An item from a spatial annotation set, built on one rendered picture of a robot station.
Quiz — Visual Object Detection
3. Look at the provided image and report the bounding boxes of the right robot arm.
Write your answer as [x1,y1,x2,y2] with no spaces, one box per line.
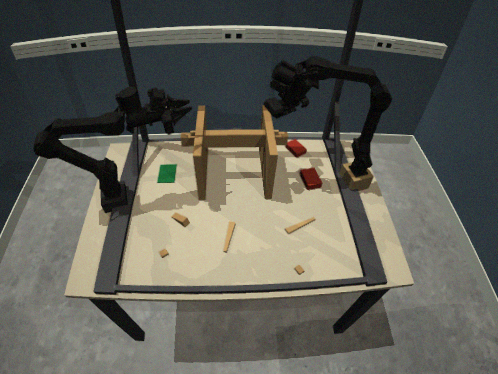
[33,87,164,200]

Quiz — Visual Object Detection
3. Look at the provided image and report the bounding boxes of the black metal overhead frame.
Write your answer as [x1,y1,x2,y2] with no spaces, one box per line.
[110,0,363,176]

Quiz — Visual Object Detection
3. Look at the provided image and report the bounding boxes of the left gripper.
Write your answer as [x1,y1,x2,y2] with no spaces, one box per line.
[263,86,309,119]

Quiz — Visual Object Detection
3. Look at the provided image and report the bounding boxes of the tan wooden rail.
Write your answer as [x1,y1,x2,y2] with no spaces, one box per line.
[181,130,288,148]

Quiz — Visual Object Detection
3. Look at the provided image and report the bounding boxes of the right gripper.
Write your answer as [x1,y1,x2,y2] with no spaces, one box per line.
[142,89,192,134]

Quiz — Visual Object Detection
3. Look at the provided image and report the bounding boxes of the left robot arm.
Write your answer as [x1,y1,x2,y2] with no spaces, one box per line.
[270,56,392,177]

